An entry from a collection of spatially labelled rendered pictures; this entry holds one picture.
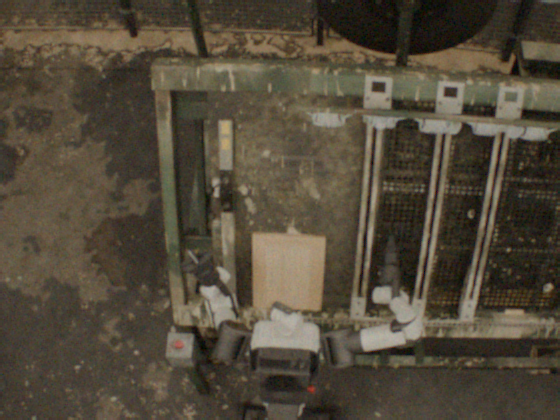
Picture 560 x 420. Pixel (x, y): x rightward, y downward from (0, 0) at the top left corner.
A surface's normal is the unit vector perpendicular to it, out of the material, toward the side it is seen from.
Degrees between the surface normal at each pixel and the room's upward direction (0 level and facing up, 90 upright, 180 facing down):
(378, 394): 0
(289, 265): 60
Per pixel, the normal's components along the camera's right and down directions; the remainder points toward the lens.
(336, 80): -0.07, 0.53
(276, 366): 0.00, -0.77
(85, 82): -0.02, -0.46
